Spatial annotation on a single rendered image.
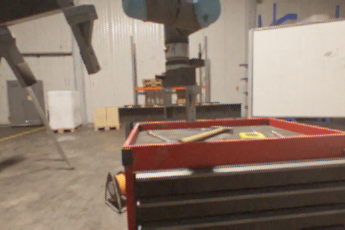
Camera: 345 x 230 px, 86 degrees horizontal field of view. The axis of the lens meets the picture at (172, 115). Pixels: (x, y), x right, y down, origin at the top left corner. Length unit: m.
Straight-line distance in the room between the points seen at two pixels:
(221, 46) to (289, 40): 6.44
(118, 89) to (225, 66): 4.93
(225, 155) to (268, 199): 0.19
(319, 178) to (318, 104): 2.38
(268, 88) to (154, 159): 2.54
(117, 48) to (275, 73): 7.06
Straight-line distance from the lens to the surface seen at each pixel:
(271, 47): 3.01
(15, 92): 9.60
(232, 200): 0.63
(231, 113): 3.93
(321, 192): 0.78
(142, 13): 0.44
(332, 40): 3.19
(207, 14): 0.48
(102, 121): 6.68
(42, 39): 9.93
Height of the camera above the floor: 1.08
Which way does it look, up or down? 6 degrees down
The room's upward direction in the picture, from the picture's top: 2 degrees counter-clockwise
